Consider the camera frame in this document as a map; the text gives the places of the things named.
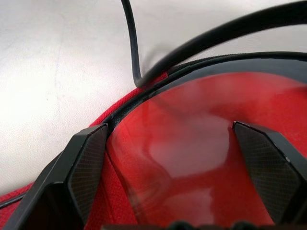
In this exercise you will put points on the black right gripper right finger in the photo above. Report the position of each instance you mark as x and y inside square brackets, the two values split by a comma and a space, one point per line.
[273, 163]

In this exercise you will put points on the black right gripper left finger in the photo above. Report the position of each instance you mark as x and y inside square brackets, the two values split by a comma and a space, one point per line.
[72, 172]

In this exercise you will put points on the red and black paddle case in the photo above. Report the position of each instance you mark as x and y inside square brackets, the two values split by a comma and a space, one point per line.
[115, 191]

